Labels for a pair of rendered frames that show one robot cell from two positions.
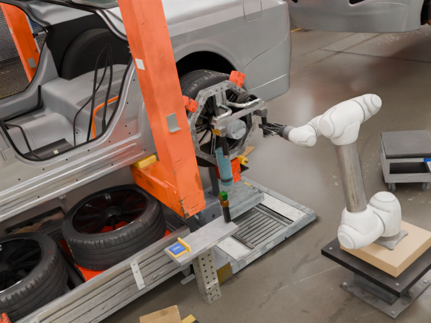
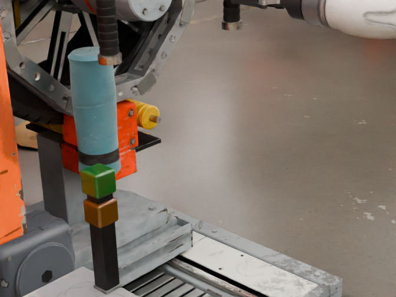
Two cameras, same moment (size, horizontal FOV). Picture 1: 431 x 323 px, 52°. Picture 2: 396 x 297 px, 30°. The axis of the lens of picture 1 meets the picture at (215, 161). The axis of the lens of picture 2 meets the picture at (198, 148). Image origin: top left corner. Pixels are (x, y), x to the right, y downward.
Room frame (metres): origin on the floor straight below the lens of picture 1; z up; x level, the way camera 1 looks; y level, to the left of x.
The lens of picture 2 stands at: (1.15, 0.10, 1.11)
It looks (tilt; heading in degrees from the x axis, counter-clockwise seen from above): 22 degrees down; 346
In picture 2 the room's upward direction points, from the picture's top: 2 degrees counter-clockwise
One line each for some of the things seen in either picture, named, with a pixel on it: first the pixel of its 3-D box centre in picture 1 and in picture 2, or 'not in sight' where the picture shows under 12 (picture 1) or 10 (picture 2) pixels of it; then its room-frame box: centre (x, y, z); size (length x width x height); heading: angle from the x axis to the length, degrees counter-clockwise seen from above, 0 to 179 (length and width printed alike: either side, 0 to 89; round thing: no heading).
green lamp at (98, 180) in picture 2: (223, 195); (98, 181); (2.18, -0.01, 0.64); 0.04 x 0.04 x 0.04; 32
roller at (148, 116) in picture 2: (234, 156); (117, 107); (2.89, -0.14, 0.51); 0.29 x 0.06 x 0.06; 32
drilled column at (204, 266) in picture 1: (204, 271); not in sight; (2.06, 0.19, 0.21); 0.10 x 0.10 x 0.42; 32
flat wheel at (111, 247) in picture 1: (115, 223); not in sight; (2.48, 0.75, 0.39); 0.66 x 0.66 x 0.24
